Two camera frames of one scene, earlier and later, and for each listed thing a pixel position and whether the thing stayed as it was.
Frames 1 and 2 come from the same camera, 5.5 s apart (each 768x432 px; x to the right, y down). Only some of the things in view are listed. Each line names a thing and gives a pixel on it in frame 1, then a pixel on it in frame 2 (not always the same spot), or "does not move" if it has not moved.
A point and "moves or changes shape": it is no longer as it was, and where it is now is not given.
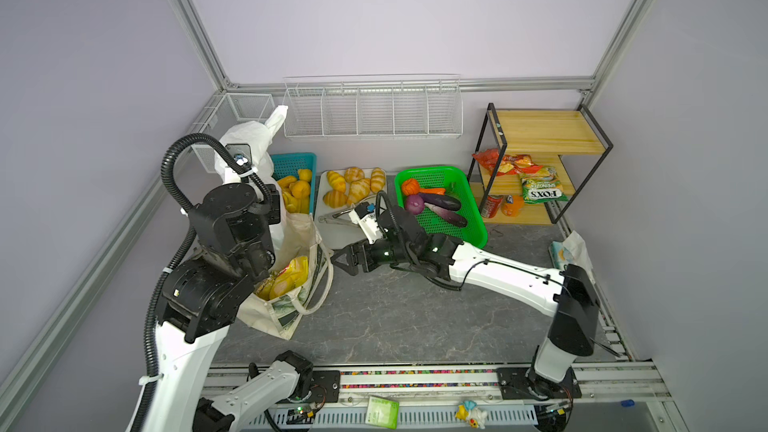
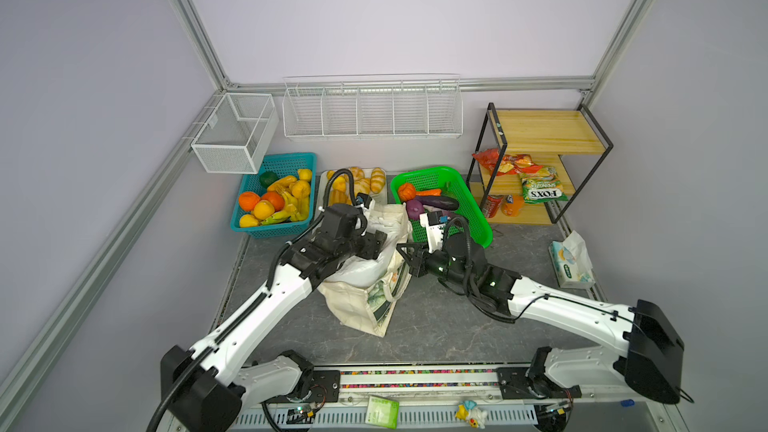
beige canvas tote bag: x=280 y=316 -> x=371 y=309
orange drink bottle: x=512 y=205 does not move
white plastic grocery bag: x=220 y=160 moves or changes shape
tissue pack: x=572 y=250 does not move
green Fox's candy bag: x=543 y=186 does not move
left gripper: x=274 y=204 -> x=372 y=245
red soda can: x=492 y=206 does not move
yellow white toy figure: x=468 y=411 does not move
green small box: x=382 y=412 does not move
